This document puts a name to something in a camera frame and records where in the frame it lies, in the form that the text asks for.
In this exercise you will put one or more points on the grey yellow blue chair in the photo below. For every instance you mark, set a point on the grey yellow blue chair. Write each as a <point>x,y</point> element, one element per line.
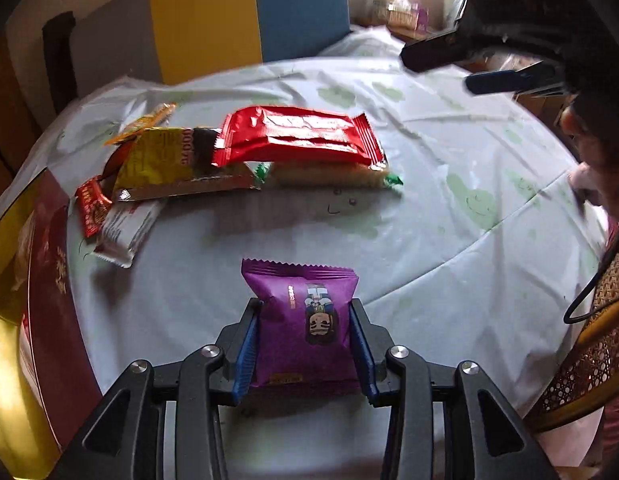
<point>204,20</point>

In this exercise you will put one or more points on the white tablecloth with green prints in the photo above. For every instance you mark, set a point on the white tablecloth with green prints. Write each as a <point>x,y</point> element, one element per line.
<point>439,210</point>

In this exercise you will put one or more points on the red and gold box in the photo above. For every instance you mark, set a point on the red and gold box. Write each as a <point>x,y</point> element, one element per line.
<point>54,310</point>

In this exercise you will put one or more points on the small red snack packet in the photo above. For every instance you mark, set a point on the small red snack packet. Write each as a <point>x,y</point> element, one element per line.
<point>92,207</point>

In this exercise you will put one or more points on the black chair post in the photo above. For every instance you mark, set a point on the black chair post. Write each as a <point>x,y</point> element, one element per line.
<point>59,60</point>

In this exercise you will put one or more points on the tissue box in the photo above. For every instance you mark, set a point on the tissue box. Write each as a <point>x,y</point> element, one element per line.
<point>407,12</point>

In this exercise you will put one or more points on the person's right hand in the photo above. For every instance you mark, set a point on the person's right hand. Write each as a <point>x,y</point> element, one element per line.
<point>587,160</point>

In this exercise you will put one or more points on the wicker chair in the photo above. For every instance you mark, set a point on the wicker chair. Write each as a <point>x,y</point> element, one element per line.
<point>579,370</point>

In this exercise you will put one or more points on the white and brown snack packet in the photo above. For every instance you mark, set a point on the white and brown snack packet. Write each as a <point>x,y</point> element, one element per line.
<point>124,230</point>

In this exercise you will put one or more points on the large red snack packet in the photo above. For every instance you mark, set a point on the large red snack packet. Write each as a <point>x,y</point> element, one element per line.
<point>299,135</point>

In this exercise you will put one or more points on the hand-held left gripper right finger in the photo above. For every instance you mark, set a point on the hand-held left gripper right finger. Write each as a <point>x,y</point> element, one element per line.
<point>362,355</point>

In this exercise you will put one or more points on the small orange sachet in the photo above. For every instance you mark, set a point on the small orange sachet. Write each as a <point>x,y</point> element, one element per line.
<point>144,122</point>

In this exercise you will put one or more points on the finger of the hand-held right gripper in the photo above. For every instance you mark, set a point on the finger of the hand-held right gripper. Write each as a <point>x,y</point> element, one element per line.
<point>434,52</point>
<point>509,81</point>

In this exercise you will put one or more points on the yellow and black snack bag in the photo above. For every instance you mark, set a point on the yellow and black snack bag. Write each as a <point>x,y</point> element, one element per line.
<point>154,165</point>

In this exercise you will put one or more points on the wooden wardrobe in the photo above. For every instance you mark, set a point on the wooden wardrobe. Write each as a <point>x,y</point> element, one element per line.
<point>12,110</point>

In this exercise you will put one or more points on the cracker pack with green ends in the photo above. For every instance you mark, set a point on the cracker pack with green ends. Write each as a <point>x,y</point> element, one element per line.
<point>329,176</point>

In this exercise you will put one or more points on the purple snack packet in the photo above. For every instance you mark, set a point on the purple snack packet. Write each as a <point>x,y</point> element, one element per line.
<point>289,340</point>

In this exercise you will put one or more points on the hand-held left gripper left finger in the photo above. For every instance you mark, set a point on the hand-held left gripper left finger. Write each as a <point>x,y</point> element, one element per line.
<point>247,355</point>

